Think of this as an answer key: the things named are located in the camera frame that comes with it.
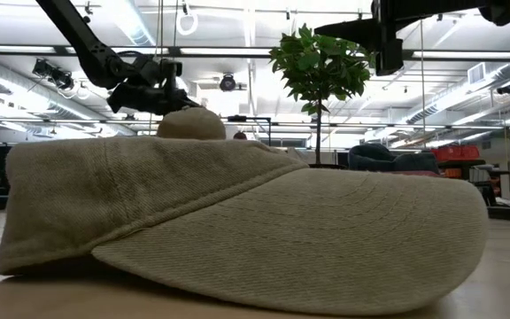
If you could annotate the distant black rig frame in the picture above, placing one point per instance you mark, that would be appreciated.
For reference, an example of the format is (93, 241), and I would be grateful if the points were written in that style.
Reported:
(237, 118)

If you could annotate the person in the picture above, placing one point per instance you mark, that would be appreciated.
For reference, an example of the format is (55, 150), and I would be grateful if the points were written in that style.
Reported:
(240, 135)

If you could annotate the black ceiling spotlight cluster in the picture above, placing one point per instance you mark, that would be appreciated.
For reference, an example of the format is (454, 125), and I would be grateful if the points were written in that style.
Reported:
(60, 79)

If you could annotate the long linear ceiling light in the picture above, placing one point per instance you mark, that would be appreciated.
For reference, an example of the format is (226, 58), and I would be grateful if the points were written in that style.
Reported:
(228, 51)

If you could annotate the round black hanging lamp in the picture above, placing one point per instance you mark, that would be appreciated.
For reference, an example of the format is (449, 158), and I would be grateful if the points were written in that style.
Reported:
(227, 83)

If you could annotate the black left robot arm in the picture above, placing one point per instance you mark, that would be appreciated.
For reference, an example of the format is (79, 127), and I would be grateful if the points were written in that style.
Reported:
(91, 49)

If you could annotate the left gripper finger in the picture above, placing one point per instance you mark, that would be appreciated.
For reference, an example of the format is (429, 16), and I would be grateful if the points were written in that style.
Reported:
(186, 105)

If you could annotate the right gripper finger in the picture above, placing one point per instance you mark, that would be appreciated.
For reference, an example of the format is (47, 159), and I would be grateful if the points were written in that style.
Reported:
(357, 33)
(390, 57)

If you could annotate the blue denim baseball cap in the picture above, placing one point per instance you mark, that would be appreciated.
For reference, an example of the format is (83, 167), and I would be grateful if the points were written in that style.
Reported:
(370, 159)

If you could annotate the red plastic crates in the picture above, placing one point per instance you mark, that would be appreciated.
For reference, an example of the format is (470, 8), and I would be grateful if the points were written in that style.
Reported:
(454, 153)

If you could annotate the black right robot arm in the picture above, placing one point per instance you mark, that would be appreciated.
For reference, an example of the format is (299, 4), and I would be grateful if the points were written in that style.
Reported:
(507, 11)

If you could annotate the green leafy potted tree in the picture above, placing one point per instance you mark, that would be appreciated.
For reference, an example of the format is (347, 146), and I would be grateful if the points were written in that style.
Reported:
(321, 62)

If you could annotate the black wall speaker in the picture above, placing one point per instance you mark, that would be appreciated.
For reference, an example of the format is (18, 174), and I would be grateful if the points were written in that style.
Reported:
(507, 88)

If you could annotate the beige cotton baseball cap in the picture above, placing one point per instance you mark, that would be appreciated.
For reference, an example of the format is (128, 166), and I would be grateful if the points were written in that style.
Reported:
(190, 126)
(237, 230)

